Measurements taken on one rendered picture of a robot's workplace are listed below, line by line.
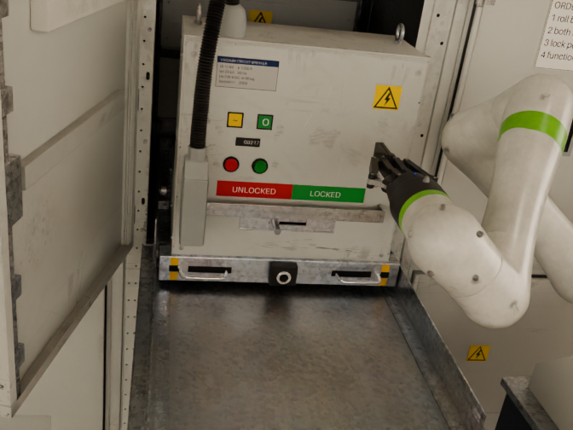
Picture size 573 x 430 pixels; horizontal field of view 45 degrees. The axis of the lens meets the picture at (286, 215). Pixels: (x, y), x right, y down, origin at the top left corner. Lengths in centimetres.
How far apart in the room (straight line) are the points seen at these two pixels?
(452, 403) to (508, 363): 79
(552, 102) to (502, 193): 22
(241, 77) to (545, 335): 119
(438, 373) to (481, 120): 50
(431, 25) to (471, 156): 35
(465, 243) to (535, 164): 29
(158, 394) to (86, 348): 64
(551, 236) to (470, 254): 56
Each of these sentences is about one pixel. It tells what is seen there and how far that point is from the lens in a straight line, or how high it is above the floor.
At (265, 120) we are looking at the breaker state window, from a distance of 142.
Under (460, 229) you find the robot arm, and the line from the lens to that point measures 101.
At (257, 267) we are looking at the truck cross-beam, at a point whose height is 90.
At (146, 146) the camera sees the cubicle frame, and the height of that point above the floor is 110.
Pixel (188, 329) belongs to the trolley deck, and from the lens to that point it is 143.
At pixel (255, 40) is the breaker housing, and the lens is 138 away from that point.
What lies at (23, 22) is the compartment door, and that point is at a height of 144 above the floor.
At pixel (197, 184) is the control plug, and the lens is 134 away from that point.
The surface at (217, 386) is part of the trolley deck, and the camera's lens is 130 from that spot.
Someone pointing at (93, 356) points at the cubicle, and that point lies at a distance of 189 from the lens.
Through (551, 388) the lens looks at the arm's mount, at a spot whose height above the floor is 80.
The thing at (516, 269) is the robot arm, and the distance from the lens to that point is 111.
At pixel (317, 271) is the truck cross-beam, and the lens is 158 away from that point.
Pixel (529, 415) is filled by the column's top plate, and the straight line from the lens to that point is 158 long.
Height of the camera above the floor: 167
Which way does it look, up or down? 25 degrees down
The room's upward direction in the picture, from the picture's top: 8 degrees clockwise
